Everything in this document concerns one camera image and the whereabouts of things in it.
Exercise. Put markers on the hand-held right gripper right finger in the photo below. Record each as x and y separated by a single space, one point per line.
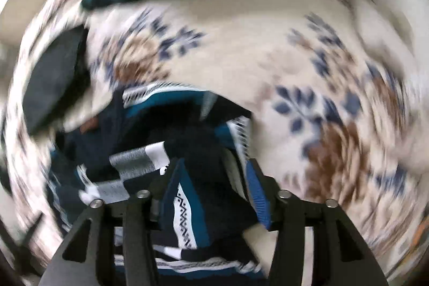
259 195

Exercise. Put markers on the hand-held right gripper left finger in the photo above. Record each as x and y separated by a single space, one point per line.
167 183

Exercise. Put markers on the navy and white sock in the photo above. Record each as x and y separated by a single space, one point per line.
144 165

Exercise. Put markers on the black garment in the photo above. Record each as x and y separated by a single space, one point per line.
53 81

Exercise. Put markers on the floral cream blanket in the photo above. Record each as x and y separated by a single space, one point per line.
234 38

